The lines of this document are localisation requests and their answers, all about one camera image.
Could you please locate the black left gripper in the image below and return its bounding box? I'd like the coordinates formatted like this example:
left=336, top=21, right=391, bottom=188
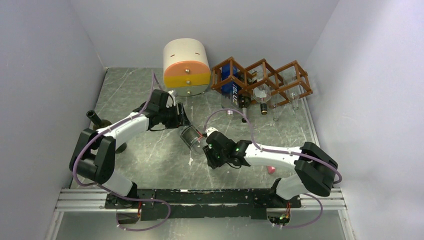
left=159, top=103, right=191, bottom=130

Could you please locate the clear dark-labelled round bottle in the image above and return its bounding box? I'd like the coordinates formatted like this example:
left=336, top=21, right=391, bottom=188
left=178, top=125, right=208, bottom=156

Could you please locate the blue square glass bottle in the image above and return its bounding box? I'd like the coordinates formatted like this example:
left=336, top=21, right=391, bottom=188
left=220, top=64, right=240, bottom=116

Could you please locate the dark labelled wine bottle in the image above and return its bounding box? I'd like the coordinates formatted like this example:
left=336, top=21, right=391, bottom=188
left=237, top=73, right=251, bottom=123

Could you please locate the dark green wine bottle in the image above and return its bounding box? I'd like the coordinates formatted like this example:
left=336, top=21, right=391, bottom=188
left=86, top=110, right=127, bottom=154

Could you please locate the clear round glass bottle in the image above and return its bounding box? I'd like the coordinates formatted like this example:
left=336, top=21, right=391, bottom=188
left=282, top=66, right=301, bottom=111

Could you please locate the clear labelled liquor bottle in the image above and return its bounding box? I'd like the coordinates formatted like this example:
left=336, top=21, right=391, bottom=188
left=251, top=66, right=271, bottom=115

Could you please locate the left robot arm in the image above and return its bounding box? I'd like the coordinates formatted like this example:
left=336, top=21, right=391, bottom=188
left=69, top=89, right=187, bottom=208

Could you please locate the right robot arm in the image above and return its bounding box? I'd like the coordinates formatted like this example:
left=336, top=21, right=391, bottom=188
left=202, top=130, right=340, bottom=207

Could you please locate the brown wooden wine rack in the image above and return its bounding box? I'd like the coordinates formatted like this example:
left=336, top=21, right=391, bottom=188
left=210, top=56, right=313, bottom=107

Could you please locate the pink eraser block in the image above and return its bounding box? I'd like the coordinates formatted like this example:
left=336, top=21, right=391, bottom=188
left=266, top=166, right=276, bottom=175

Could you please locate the cream orange drawer cabinet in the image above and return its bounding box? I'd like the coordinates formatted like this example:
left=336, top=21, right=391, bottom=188
left=162, top=38, right=211, bottom=97

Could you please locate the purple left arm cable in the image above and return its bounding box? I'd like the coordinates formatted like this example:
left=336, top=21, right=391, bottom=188
left=72, top=72, right=173, bottom=204

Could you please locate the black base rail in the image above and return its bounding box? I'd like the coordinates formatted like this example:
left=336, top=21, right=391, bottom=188
left=104, top=188, right=302, bottom=221

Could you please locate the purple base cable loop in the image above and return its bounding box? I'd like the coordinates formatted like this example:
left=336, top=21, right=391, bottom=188
left=115, top=198, right=172, bottom=232

